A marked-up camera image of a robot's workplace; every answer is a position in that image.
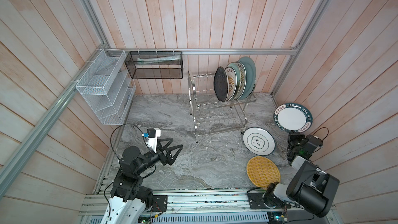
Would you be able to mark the mint plate with flower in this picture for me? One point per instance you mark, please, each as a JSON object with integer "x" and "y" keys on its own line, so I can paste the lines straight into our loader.
{"x": 235, "y": 67}

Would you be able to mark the chrome dish rack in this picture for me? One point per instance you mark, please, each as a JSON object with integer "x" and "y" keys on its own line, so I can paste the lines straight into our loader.
{"x": 211, "y": 116}

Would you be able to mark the white plate dark lettered rim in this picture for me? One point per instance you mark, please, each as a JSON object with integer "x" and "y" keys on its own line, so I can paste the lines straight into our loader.
{"x": 293, "y": 117}

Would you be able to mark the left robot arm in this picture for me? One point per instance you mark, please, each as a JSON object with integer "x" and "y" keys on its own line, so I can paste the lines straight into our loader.
{"x": 128, "y": 197}

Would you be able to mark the grey-green plate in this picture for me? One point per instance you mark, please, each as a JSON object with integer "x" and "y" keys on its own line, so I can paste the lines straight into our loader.
{"x": 250, "y": 68}

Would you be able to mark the yellow woven plate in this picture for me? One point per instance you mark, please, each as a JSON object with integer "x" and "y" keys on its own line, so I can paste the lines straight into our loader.
{"x": 262, "y": 172}

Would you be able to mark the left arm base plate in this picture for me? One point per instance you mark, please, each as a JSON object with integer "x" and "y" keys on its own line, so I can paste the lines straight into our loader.
{"x": 156, "y": 203}

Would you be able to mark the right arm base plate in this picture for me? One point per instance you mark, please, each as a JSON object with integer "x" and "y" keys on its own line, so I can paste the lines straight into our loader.
{"x": 258, "y": 200}

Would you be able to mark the dark blue oval plate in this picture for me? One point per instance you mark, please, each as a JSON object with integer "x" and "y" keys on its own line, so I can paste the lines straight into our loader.
{"x": 221, "y": 84}

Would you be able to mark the orange sunburst plate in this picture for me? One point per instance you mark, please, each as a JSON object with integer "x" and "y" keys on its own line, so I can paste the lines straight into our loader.
{"x": 242, "y": 79}
{"x": 232, "y": 82}

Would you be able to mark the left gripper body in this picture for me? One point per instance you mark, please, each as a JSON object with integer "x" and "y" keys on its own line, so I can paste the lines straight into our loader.
{"x": 151, "y": 158}

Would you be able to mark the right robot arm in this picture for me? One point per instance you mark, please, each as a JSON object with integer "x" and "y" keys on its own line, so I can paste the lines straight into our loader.
{"x": 311, "y": 188}

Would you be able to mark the black mesh basket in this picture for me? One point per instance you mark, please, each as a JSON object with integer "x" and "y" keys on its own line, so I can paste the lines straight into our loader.
{"x": 154, "y": 64}

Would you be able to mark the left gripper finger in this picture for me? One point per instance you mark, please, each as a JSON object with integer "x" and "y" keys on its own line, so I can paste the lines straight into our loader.
{"x": 164, "y": 143}
{"x": 172, "y": 153}

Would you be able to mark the white plate black outline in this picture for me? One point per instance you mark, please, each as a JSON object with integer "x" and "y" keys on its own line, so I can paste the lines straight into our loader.
{"x": 259, "y": 141}

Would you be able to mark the white wire shelf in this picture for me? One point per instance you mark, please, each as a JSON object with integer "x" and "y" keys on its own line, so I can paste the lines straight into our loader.
{"x": 107, "y": 88}

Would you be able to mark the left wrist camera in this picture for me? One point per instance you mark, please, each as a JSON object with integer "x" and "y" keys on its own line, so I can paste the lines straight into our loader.
{"x": 151, "y": 138}

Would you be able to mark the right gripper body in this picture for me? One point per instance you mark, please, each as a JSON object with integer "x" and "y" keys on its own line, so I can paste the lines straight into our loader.
{"x": 294, "y": 140}

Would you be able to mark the aluminium frame rail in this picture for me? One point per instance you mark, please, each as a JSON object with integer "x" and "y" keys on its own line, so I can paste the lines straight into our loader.
{"x": 216, "y": 51}

